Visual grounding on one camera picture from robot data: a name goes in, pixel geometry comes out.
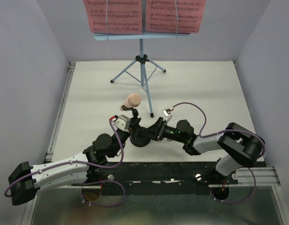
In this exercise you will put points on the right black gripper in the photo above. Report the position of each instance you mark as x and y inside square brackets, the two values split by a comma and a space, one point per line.
[160, 127]

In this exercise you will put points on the black microphone stand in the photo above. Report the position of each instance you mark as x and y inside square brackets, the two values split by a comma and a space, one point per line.
[144, 142]

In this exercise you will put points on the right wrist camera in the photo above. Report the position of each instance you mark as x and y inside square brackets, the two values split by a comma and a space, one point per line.
[168, 114]

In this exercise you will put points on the pink microphone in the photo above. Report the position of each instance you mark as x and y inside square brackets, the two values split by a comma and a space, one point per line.
[132, 101]

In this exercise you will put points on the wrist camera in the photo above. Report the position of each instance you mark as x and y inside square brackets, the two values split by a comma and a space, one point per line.
[122, 122]
[168, 114]

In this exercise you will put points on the left pink sheet music page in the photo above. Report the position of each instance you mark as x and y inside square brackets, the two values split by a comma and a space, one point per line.
[119, 17]

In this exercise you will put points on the left aluminium edge rail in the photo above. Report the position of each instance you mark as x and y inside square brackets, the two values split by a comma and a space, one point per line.
[56, 128]

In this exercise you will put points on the metal front plate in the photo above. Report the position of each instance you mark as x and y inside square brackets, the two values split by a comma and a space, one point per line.
[65, 207]

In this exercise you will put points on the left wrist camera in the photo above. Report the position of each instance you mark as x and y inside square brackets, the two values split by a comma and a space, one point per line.
[122, 122]

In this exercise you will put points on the right pink sheet music page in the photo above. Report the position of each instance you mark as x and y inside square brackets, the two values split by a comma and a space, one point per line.
[174, 16]

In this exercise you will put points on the blue music stand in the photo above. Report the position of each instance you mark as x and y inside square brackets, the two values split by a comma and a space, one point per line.
[142, 58]

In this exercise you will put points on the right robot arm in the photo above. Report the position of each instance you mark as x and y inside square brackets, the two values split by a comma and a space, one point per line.
[243, 148]

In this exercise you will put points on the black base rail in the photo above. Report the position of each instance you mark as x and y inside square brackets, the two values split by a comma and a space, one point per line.
[159, 178]

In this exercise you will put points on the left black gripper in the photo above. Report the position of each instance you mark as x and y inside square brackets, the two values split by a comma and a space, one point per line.
[133, 127]

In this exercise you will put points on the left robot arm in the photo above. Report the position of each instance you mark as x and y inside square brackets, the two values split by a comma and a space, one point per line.
[106, 152]

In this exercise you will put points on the pink sheet music page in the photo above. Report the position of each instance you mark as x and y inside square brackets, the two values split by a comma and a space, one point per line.
[174, 16]
[119, 17]

